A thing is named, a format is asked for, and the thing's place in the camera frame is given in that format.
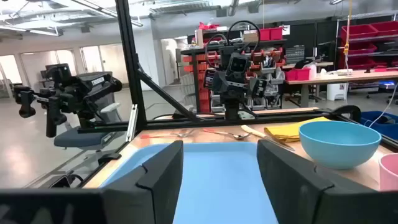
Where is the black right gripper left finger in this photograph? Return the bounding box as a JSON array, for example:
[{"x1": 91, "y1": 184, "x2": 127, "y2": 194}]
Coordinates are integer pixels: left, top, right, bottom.
[{"x1": 101, "y1": 140, "x2": 184, "y2": 224}]

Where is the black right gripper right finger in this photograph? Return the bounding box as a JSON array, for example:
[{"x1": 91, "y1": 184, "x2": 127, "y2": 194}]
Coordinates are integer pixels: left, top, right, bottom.
[{"x1": 256, "y1": 139, "x2": 373, "y2": 224}]

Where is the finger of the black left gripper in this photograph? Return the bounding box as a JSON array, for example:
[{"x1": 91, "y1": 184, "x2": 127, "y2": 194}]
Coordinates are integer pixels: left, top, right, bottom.
[
  {"x1": 203, "y1": 68, "x2": 218, "y2": 91},
  {"x1": 250, "y1": 77, "x2": 267, "y2": 99}
]

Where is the cream handled table knife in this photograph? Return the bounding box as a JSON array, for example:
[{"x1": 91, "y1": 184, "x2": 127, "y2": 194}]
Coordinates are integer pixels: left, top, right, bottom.
[{"x1": 241, "y1": 124, "x2": 296, "y2": 152}]

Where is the yellow cloth napkin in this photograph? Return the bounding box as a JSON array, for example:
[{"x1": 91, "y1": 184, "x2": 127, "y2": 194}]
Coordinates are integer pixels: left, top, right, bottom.
[{"x1": 263, "y1": 116, "x2": 331, "y2": 143}]

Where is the orange handled spoon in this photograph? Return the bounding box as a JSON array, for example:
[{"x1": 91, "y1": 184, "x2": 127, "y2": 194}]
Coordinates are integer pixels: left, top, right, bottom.
[{"x1": 202, "y1": 128, "x2": 251, "y2": 140}]

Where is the blue plastic bowl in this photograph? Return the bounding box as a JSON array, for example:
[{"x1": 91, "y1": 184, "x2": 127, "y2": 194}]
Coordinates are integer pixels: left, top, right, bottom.
[{"x1": 298, "y1": 120, "x2": 382, "y2": 170}]

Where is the orange handled fork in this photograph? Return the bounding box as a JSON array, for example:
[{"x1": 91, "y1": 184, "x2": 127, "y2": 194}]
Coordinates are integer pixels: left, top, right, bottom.
[{"x1": 139, "y1": 129, "x2": 195, "y2": 139}]

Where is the pink plastic cup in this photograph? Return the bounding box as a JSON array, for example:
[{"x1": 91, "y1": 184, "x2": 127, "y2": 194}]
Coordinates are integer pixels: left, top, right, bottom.
[{"x1": 378, "y1": 152, "x2": 398, "y2": 192}]

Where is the blue plastic tray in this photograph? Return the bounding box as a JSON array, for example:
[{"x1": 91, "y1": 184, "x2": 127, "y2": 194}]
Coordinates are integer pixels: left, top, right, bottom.
[{"x1": 99, "y1": 141, "x2": 279, "y2": 224}]

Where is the red plastic bin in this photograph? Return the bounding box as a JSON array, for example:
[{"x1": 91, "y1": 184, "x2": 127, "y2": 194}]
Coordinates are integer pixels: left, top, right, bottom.
[
  {"x1": 270, "y1": 27, "x2": 284, "y2": 41},
  {"x1": 259, "y1": 27, "x2": 272, "y2": 41},
  {"x1": 285, "y1": 68, "x2": 311, "y2": 82}
]

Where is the black table clamp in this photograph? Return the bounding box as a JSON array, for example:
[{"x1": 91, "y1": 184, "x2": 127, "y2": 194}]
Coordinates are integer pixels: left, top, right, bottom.
[
  {"x1": 49, "y1": 173, "x2": 85, "y2": 189},
  {"x1": 98, "y1": 152, "x2": 122, "y2": 166}
]

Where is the silver aluminium bar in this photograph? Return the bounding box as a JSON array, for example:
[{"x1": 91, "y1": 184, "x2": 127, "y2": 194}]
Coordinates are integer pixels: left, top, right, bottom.
[{"x1": 126, "y1": 104, "x2": 139, "y2": 142}]

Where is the white plastic bucket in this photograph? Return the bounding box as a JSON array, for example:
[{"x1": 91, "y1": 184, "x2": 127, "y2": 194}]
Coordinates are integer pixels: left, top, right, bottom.
[{"x1": 326, "y1": 82, "x2": 349, "y2": 101}]

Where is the wooden top workbench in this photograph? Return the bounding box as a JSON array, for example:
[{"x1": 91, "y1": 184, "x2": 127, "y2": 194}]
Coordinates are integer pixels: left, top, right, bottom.
[{"x1": 284, "y1": 70, "x2": 398, "y2": 108}]

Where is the blue storage bin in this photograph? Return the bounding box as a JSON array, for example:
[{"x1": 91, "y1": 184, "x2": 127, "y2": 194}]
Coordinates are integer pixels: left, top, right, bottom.
[{"x1": 360, "y1": 111, "x2": 398, "y2": 141}]

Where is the rack with red bins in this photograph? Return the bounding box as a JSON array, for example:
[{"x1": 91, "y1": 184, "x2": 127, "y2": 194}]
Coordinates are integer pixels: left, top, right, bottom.
[{"x1": 337, "y1": 20, "x2": 398, "y2": 71}]

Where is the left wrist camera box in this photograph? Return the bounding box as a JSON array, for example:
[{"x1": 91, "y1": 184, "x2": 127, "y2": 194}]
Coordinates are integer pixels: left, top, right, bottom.
[{"x1": 228, "y1": 52, "x2": 251, "y2": 75}]

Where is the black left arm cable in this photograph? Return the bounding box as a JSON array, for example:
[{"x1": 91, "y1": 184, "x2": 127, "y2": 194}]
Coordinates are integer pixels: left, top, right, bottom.
[{"x1": 204, "y1": 20, "x2": 262, "y2": 70}]

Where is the black aluminium table frame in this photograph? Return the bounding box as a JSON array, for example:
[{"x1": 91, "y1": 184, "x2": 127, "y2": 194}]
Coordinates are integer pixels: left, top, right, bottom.
[{"x1": 74, "y1": 0, "x2": 398, "y2": 189}]

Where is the black curved frame handle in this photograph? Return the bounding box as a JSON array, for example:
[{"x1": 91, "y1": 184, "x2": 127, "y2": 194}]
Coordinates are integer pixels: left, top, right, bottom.
[{"x1": 331, "y1": 105, "x2": 362, "y2": 123}]

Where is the yellow hanging strap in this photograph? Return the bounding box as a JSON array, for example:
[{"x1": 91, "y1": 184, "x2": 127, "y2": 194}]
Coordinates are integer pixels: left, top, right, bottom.
[{"x1": 343, "y1": 0, "x2": 354, "y2": 57}]

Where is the white cable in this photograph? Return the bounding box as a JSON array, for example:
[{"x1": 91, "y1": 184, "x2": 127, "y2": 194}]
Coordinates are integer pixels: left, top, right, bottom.
[{"x1": 368, "y1": 82, "x2": 398, "y2": 128}]

